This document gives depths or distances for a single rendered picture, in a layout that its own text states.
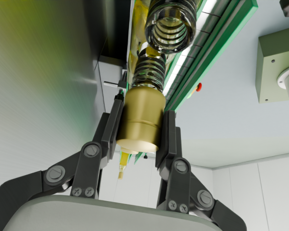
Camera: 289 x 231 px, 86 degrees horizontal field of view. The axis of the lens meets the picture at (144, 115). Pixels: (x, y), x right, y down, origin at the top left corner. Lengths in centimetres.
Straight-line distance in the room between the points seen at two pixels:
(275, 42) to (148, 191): 586
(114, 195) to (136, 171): 107
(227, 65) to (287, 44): 18
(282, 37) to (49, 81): 59
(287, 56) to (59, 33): 55
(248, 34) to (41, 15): 55
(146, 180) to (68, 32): 598
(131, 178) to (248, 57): 569
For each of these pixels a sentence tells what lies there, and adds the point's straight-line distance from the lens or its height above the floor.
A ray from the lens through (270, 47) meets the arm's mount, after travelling 60.
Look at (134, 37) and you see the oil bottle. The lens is 17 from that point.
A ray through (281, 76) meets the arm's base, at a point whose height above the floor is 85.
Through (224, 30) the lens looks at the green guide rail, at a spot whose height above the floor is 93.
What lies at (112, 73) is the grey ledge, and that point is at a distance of 56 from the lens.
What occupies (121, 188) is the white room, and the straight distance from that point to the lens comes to 604.
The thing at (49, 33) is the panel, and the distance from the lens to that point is 22.
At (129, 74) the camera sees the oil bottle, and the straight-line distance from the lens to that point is 22.
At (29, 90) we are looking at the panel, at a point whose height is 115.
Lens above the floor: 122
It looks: 26 degrees down
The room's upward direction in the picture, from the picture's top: 171 degrees counter-clockwise
